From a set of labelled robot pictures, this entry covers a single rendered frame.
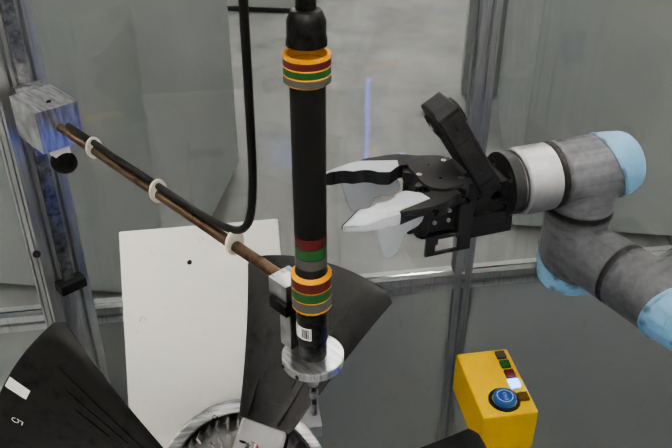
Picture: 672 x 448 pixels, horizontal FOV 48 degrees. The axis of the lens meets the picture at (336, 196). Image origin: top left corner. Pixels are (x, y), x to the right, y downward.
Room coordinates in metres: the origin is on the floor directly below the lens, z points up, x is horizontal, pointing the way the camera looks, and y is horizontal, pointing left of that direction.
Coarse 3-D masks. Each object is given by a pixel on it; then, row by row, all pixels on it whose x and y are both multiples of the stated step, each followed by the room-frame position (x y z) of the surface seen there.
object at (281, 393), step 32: (288, 256) 0.88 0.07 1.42; (256, 288) 0.86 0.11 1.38; (352, 288) 0.81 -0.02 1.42; (256, 320) 0.82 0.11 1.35; (352, 320) 0.77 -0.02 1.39; (256, 352) 0.79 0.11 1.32; (256, 384) 0.75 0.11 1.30; (288, 384) 0.72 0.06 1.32; (320, 384) 0.71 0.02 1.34; (256, 416) 0.71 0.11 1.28; (288, 416) 0.69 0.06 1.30
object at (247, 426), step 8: (240, 424) 0.72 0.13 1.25; (248, 424) 0.72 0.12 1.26; (256, 424) 0.71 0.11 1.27; (240, 432) 0.71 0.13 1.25; (248, 432) 0.71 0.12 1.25; (256, 432) 0.70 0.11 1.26; (264, 432) 0.69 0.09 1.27; (272, 432) 0.69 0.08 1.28; (280, 432) 0.68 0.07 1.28; (248, 440) 0.70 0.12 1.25; (256, 440) 0.69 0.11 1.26; (264, 440) 0.68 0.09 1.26; (272, 440) 0.68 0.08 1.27; (280, 440) 0.67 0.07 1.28
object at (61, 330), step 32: (32, 352) 0.71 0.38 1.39; (64, 352) 0.70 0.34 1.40; (32, 384) 0.70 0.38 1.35; (64, 384) 0.69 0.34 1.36; (96, 384) 0.68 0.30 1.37; (0, 416) 0.69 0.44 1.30; (32, 416) 0.69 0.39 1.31; (64, 416) 0.68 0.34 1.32; (96, 416) 0.67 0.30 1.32; (128, 416) 0.66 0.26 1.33
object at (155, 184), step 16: (240, 0) 0.70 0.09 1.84; (240, 16) 0.70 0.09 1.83; (240, 32) 0.70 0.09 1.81; (96, 144) 0.96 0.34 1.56; (144, 176) 0.87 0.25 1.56; (256, 176) 0.70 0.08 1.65; (256, 192) 0.70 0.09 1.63; (192, 208) 0.79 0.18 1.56; (224, 224) 0.75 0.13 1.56; (240, 240) 0.74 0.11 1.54
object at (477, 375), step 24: (456, 360) 1.05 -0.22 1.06; (480, 360) 1.04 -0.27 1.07; (456, 384) 1.04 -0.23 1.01; (480, 384) 0.98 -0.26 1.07; (504, 384) 0.98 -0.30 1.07; (480, 408) 0.92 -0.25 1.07; (504, 408) 0.92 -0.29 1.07; (528, 408) 0.92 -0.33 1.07; (480, 432) 0.90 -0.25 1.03; (504, 432) 0.91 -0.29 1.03; (528, 432) 0.91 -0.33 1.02
